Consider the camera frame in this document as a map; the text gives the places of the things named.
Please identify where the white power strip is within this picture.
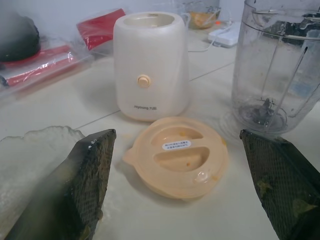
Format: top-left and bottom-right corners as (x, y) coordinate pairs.
(207, 21), (242, 48)

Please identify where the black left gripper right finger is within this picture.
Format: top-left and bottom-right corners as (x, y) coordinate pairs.
(239, 129), (320, 240)

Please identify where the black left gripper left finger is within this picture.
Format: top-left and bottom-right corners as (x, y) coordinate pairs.
(4, 129), (117, 240)

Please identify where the red packet in clear bag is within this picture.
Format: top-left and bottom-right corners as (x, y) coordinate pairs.
(76, 7), (128, 51)

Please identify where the black crumpled object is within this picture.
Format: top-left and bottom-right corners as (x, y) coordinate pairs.
(0, 11), (41, 63)

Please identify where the clear blender jug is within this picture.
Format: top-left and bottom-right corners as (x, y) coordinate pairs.
(219, 0), (320, 146)

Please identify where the cream white juicer base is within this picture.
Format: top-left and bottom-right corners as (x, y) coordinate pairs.
(112, 10), (190, 123)

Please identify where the white power cable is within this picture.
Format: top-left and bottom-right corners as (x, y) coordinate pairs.
(188, 19), (235, 53)

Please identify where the flat red package in plastic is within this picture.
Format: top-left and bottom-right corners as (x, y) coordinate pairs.
(0, 44), (83, 88)

